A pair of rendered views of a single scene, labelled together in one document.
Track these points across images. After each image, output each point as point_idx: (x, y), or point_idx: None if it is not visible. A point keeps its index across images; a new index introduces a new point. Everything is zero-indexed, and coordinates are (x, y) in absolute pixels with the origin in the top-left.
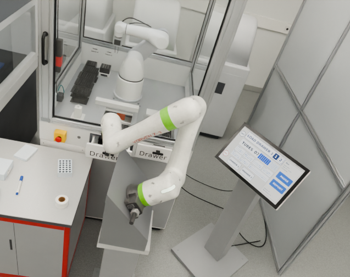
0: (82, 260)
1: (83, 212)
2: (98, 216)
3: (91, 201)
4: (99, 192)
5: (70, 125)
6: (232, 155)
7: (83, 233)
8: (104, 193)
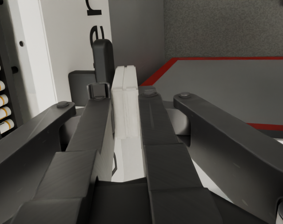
0: (263, 35)
1: (199, 70)
2: (163, 29)
3: (151, 57)
4: (139, 46)
5: None
6: None
7: (197, 49)
8: (138, 32)
